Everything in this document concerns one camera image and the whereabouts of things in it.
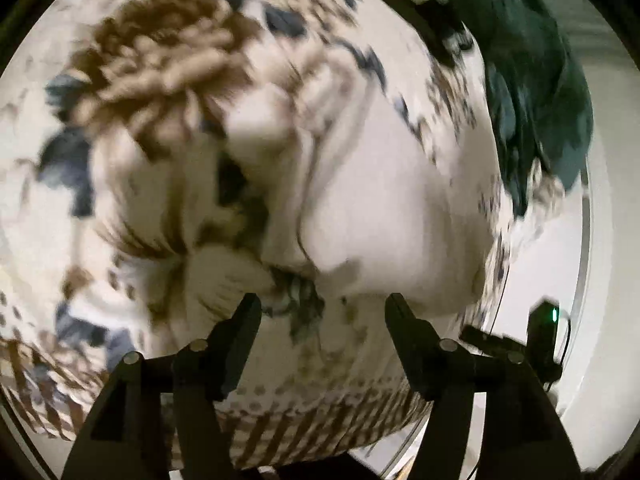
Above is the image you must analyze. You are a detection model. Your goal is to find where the beige long sleeve shirt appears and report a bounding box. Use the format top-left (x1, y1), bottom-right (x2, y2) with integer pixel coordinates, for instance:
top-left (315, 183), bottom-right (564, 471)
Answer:
top-left (84, 32), bottom-right (500, 315)

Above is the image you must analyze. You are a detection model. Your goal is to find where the crumpled white cloth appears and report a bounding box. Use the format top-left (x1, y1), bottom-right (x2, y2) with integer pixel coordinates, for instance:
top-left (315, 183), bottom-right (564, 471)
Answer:
top-left (527, 158), bottom-right (565, 214)

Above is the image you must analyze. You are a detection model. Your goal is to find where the dark green plush blanket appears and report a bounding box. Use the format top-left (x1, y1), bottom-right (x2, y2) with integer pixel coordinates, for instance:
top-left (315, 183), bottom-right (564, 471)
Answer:
top-left (450, 0), bottom-right (593, 217)

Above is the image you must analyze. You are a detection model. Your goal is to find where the floral bed quilt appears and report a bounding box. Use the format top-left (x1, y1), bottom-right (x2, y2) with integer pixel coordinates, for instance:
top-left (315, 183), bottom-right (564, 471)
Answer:
top-left (1, 0), bottom-right (504, 467)

